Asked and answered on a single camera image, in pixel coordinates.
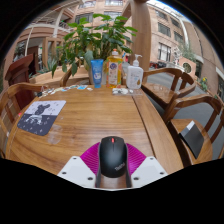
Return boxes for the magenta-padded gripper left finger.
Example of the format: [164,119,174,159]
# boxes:
[57,142,103,189]

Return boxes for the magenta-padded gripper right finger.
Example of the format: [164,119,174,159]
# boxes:
[124,143,169,189]

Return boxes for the black computer mouse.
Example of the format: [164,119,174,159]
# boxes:
[98,135,129,179]

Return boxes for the grey patterned mouse pad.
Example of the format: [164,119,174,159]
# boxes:
[17,99,67,137]

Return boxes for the wooden armchair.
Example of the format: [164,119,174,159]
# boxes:
[0,82,46,159]
[163,94,224,167]
[141,67,198,116]
[59,63,91,88]

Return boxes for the black notebook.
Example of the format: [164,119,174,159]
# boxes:
[179,120,205,159]

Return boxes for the clear plastic packet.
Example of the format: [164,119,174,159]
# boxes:
[112,87,134,97]

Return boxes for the white pump bottle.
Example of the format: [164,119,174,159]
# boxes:
[126,53,144,90]

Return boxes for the wooden planter bench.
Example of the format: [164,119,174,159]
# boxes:
[29,68,91,88]

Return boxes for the blue tube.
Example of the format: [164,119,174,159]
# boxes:
[90,58,105,89]

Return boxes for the yellow liquid bottle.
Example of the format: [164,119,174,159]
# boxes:
[105,48,124,89]

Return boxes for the spiky green agave plant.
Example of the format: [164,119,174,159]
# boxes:
[38,58,60,75]

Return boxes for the white stone statue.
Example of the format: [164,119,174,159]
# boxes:
[173,46,183,66]

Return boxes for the green potted plant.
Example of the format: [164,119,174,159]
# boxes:
[51,13,138,86]

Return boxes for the dark red wooden pedestal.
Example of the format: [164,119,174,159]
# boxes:
[4,53,37,110]

